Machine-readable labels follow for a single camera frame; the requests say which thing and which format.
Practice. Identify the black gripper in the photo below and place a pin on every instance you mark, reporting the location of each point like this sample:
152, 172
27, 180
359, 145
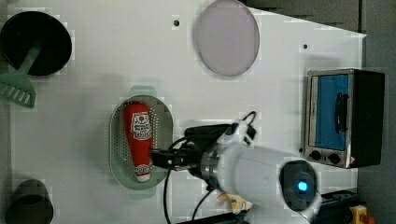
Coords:
186, 157

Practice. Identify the red ketchup bottle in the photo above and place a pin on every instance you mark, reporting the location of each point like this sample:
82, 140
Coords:
139, 137

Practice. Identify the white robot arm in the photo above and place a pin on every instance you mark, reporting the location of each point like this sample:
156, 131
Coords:
282, 187

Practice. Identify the green oval strainer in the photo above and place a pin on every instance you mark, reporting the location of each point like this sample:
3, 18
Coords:
120, 156

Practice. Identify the peeled banana toy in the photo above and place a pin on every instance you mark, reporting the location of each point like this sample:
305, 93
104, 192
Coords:
238, 204

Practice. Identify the lilac round plate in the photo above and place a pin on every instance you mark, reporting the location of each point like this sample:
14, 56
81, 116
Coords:
227, 37

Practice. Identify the silver black toaster oven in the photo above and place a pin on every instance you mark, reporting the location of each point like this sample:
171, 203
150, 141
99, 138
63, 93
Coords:
344, 115

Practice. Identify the dark grey cup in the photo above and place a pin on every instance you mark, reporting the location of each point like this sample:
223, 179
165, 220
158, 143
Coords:
31, 204

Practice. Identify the green spatula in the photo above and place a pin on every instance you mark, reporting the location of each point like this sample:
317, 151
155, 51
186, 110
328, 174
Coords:
16, 86

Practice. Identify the black pot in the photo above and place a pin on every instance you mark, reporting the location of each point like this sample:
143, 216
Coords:
33, 28

